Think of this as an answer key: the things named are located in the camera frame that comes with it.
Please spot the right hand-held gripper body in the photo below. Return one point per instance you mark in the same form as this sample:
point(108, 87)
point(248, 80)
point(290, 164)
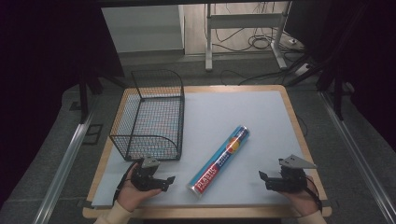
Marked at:
point(291, 179)

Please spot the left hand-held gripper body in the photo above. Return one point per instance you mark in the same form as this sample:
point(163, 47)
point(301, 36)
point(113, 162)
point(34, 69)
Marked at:
point(144, 179)

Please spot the person's left hand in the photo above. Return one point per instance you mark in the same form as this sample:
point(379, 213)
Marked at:
point(134, 194)

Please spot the person's right hand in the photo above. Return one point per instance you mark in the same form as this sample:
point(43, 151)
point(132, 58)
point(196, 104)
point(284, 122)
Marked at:
point(300, 199)

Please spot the light blue table mat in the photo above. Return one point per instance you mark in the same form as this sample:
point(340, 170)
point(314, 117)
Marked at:
point(236, 112)

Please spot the black metal stand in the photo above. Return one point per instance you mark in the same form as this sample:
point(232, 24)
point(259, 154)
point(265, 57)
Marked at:
point(83, 96)
point(337, 93)

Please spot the white power strip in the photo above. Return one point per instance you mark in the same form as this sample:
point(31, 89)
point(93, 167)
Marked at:
point(302, 69)

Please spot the dark curtain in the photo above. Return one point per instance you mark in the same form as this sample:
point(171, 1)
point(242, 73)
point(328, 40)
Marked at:
point(40, 62)
point(367, 62)

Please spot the white panel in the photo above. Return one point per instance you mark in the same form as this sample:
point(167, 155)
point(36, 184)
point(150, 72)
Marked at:
point(143, 28)

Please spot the black floor bracket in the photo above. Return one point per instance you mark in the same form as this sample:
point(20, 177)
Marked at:
point(92, 134)

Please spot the aluminium rail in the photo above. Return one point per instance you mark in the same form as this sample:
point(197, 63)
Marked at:
point(358, 155)
point(67, 158)

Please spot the white metal desk frame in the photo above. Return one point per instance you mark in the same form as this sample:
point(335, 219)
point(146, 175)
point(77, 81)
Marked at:
point(246, 20)

